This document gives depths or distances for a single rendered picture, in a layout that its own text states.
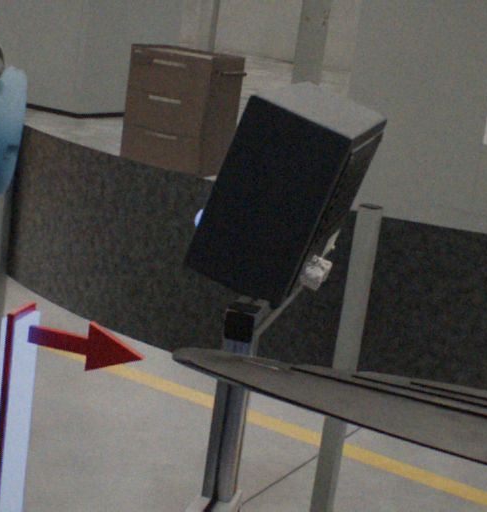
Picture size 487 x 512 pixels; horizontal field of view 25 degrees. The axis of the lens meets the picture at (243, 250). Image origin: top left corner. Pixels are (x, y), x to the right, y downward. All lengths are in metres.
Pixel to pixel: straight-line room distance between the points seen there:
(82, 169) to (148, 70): 4.79
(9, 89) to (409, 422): 0.58
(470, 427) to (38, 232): 2.35
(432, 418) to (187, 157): 6.80
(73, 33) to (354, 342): 8.11
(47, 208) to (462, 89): 4.35
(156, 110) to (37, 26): 3.30
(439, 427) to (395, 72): 6.49
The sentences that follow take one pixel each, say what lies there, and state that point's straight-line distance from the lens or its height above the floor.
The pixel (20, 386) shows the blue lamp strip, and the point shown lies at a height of 1.15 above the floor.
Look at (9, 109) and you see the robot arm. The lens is 0.92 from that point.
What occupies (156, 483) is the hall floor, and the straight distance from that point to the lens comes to 3.11.
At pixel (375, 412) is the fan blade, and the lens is 0.43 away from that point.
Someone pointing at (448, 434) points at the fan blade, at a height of 1.20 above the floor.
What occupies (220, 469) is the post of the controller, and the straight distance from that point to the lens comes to 1.11.
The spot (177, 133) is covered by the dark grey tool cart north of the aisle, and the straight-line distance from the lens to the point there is 7.24.
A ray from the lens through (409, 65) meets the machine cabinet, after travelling 6.86.
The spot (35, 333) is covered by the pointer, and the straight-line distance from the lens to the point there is 0.53.
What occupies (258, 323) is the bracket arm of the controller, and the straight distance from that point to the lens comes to 1.07.
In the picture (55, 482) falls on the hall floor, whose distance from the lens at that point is 3.07.
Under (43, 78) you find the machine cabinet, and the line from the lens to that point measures 10.37.
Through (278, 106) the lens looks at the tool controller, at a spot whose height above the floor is 1.25.
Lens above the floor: 1.35
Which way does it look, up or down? 13 degrees down
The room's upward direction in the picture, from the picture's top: 8 degrees clockwise
